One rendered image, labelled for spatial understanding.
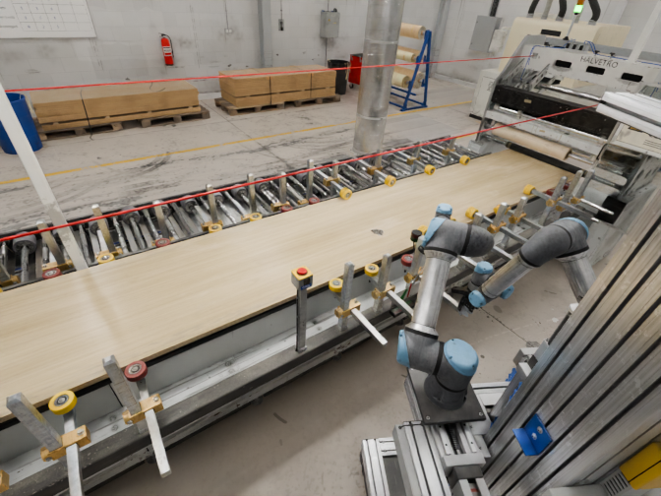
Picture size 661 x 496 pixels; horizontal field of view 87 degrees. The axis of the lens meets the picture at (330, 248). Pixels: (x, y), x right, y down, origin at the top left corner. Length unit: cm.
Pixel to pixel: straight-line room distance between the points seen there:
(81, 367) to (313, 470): 132
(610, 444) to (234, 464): 186
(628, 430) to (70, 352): 186
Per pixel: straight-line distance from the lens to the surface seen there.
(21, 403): 146
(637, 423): 98
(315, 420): 245
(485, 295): 165
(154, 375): 186
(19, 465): 202
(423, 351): 123
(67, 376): 179
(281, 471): 234
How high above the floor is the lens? 220
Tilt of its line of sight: 37 degrees down
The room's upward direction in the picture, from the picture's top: 4 degrees clockwise
